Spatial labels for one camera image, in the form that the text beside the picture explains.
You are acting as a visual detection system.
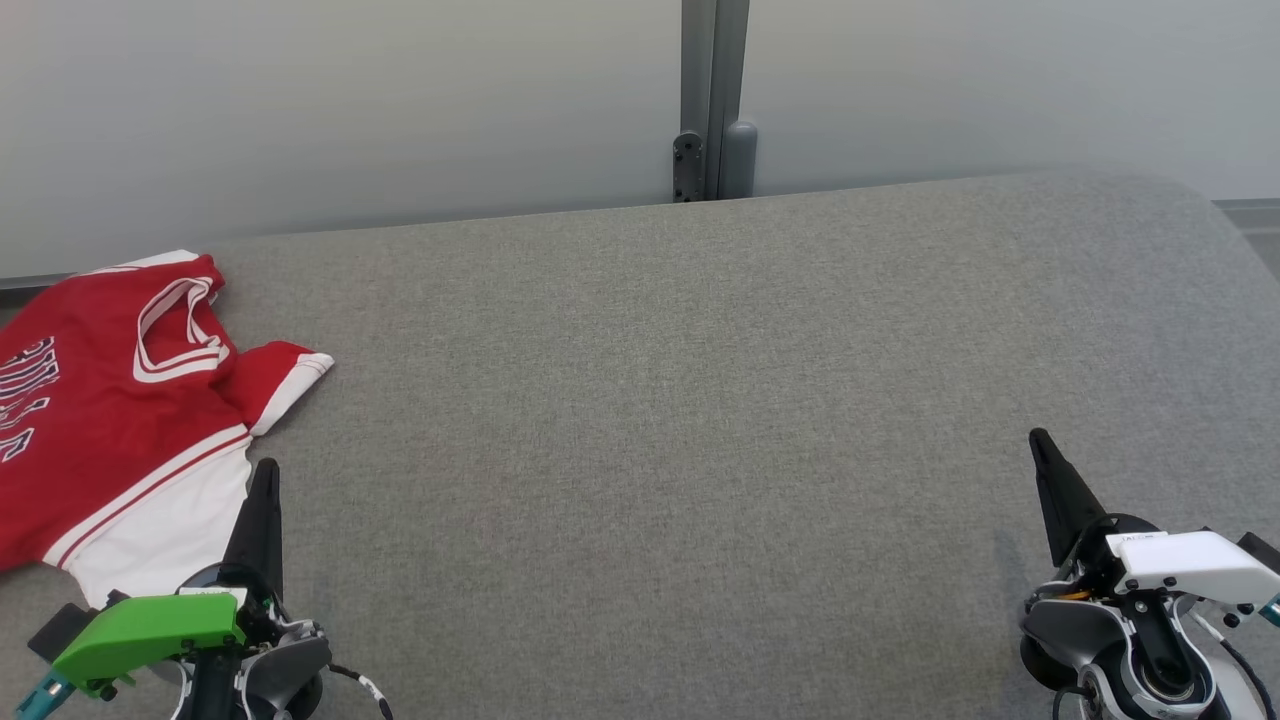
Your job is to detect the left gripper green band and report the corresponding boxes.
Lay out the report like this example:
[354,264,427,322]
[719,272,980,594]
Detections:
[50,458,291,701]

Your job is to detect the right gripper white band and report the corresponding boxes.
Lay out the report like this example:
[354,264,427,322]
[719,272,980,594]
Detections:
[1030,428,1280,607]

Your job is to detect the red basketball jersey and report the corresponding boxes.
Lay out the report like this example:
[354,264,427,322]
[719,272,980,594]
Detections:
[0,250,335,609]

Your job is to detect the grey metal partition post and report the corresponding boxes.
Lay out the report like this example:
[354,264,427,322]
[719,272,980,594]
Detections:
[672,0,758,204]

